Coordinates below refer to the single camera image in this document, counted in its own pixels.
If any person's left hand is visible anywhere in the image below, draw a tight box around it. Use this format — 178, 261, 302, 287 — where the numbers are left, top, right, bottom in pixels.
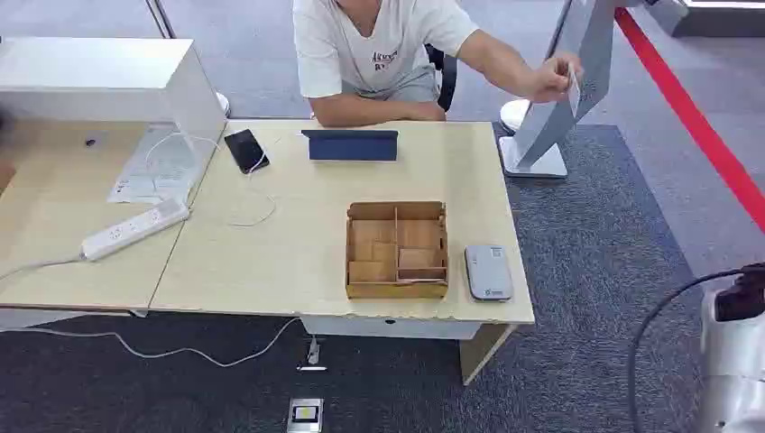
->
529, 52, 584, 104

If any person's right hand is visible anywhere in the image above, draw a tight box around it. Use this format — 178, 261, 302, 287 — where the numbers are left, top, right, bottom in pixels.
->
410, 101, 447, 123

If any white card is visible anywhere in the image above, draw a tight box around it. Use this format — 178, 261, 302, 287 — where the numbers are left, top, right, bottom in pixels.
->
566, 64, 582, 118

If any grey slanted floor stand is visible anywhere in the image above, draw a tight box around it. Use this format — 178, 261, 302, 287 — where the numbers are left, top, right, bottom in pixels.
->
499, 0, 643, 180

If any black chair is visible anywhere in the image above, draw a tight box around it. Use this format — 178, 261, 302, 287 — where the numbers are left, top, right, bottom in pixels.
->
425, 43, 459, 114

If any blue tablet case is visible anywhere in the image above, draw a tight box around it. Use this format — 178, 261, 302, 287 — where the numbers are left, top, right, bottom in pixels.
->
300, 129, 400, 162

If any person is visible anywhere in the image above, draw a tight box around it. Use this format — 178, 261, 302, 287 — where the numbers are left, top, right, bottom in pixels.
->
292, 0, 584, 128

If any wooden compartment box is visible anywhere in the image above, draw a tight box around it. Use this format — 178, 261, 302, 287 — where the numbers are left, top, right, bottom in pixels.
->
345, 200, 450, 300

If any grey card reader device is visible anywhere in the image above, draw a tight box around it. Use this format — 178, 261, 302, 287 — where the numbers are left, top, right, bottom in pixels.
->
464, 244, 514, 303

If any grey platform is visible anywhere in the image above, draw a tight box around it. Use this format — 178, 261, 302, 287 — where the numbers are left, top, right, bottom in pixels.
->
644, 0, 765, 38

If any black smartphone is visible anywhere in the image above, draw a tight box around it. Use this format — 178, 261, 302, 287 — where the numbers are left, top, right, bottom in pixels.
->
224, 128, 271, 176

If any dark grey rug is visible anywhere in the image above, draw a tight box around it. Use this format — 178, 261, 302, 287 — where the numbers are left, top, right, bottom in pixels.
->
0, 124, 765, 433

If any white floor plug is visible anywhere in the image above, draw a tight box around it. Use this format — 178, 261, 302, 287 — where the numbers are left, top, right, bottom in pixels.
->
297, 336, 328, 373

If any printed paper sheet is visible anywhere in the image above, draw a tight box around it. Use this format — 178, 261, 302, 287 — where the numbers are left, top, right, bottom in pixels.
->
107, 124, 201, 207

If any grey metal bar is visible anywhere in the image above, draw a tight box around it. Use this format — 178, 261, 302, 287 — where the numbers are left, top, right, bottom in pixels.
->
146, 0, 178, 40

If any white power strip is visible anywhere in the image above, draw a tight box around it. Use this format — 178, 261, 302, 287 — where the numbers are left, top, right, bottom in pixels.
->
79, 198, 191, 263

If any metal floor socket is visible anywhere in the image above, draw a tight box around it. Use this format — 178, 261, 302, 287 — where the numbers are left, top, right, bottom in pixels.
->
286, 398, 325, 433

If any white cabinet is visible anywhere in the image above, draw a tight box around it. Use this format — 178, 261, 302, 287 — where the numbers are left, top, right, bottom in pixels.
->
0, 36, 228, 180

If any pale wooden side desk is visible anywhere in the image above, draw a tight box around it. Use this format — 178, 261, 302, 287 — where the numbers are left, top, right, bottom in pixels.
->
0, 116, 205, 330

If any brown cardboard piece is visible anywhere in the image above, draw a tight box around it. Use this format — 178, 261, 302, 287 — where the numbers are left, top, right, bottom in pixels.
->
0, 158, 18, 196

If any thin white charging cable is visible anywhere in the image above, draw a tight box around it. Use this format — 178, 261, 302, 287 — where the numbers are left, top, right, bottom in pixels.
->
144, 131, 278, 228

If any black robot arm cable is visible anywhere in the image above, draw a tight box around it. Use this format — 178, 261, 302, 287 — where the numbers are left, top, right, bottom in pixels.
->
627, 267, 748, 433

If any white floor cable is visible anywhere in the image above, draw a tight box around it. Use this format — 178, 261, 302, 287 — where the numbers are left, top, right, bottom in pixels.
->
0, 317, 300, 368

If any white power strip cord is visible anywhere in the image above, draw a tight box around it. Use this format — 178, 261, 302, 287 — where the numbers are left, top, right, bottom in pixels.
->
0, 255, 85, 282

